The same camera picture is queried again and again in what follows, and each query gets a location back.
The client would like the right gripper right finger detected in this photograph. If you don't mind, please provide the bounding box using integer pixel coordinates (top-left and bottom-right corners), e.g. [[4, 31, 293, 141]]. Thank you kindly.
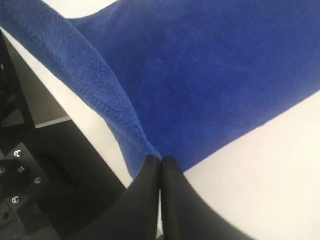
[[160, 156, 251, 240]]

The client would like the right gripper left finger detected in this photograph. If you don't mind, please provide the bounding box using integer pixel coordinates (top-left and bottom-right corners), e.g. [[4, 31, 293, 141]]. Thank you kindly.
[[70, 155, 161, 240]]

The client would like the blue towel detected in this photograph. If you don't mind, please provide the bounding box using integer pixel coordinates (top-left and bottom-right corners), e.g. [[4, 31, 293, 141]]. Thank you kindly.
[[0, 0, 320, 177]]

